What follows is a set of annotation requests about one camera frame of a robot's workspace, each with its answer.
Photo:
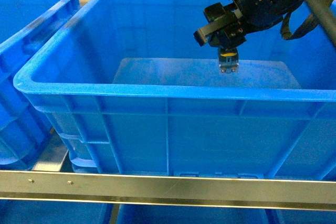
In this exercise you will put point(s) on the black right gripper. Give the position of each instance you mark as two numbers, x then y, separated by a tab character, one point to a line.
228	25

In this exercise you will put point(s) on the yellow mushroom push button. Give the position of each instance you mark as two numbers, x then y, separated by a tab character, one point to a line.
228	60

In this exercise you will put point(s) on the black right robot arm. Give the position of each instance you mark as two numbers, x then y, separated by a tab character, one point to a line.
306	18

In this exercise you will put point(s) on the large blue crate upper right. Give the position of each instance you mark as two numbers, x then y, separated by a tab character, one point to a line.
130	91

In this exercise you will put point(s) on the metal shelf rack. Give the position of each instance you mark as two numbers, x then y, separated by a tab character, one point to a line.
188	191

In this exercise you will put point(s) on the blue crate lower right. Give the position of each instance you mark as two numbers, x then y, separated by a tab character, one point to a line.
305	216

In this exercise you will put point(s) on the blue crate lower middle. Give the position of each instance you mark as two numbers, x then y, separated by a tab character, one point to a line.
180	214

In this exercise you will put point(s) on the blue crate lower left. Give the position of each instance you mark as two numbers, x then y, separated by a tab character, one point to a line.
26	211

